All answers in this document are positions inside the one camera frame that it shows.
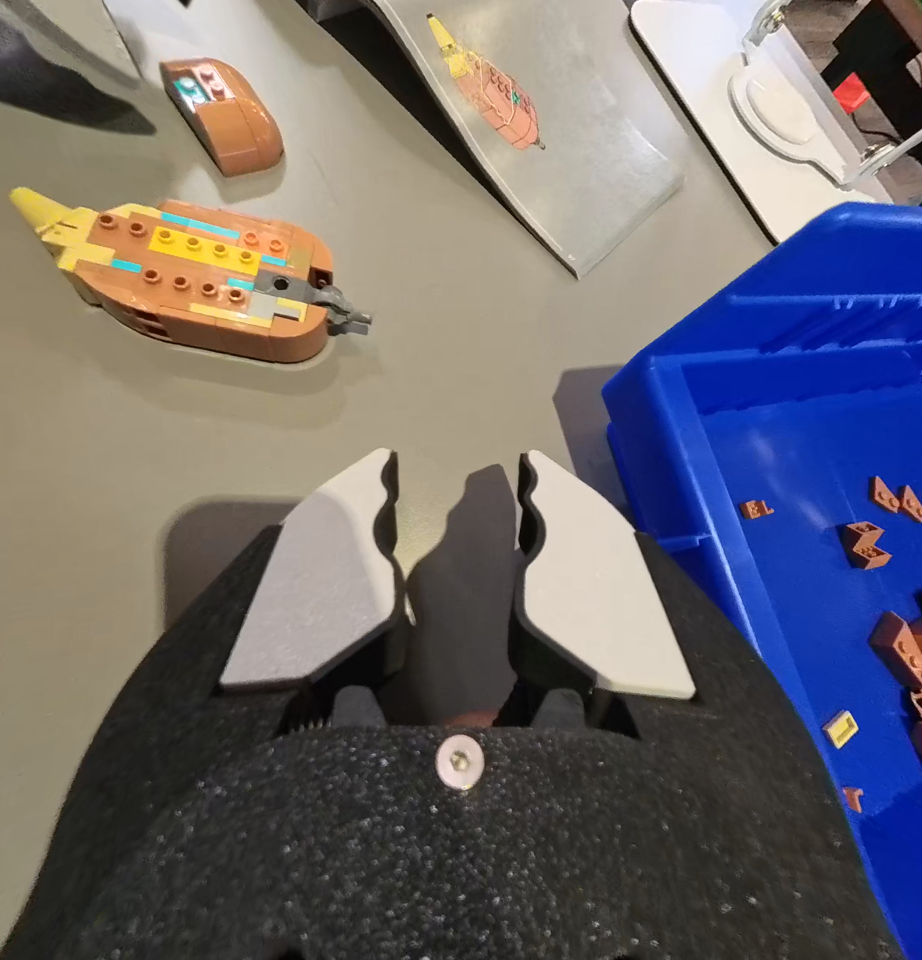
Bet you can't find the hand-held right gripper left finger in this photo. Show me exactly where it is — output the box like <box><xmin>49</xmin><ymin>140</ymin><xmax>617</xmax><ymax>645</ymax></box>
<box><xmin>219</xmin><ymin>448</ymin><xmax>411</xmax><ymax>693</ymax></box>

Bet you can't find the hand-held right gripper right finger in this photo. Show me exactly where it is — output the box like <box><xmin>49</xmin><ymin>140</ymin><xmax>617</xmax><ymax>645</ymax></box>
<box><xmin>512</xmin><ymin>450</ymin><xmax>697</xmax><ymax>702</ymax></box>

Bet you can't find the blue plastic bin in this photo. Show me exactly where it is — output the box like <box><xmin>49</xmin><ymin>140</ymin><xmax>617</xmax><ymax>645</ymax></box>
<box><xmin>602</xmin><ymin>201</ymin><xmax>922</xmax><ymax>960</ymax></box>

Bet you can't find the pile of brown toy bricks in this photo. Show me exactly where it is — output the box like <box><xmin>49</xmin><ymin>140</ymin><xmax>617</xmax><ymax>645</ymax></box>
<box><xmin>740</xmin><ymin>476</ymin><xmax>922</xmax><ymax>815</ymax></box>

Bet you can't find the brown toy brick ship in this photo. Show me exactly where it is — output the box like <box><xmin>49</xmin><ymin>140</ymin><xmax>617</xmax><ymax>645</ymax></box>
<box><xmin>9</xmin><ymin>186</ymin><xmax>374</xmax><ymax>366</ymax></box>

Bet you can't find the round brown brick assembly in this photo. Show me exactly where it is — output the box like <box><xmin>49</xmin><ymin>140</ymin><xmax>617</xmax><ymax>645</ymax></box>
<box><xmin>159</xmin><ymin>58</ymin><xmax>285</xmax><ymax>179</ymax></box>

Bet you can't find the grey instruction booklet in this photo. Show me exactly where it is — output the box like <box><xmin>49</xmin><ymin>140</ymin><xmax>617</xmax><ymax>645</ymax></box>
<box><xmin>318</xmin><ymin>0</ymin><xmax>687</xmax><ymax>281</ymax></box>

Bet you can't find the white rounded board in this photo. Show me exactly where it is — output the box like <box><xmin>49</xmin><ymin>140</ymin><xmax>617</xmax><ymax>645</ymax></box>
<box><xmin>629</xmin><ymin>0</ymin><xmax>901</xmax><ymax>246</ymax></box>

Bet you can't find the white plastic fixture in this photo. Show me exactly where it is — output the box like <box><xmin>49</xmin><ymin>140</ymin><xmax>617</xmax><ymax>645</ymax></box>
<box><xmin>728</xmin><ymin>0</ymin><xmax>922</xmax><ymax>189</ymax></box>

